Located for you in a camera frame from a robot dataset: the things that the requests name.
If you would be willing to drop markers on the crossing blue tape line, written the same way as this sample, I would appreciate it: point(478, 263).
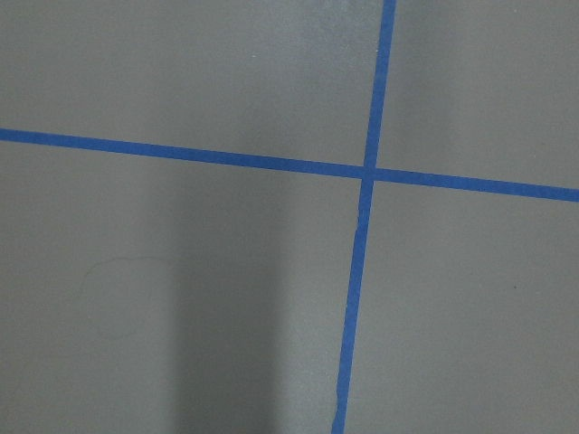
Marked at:
point(364, 207)

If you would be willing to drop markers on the long blue tape line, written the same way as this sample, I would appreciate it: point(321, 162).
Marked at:
point(538, 191)

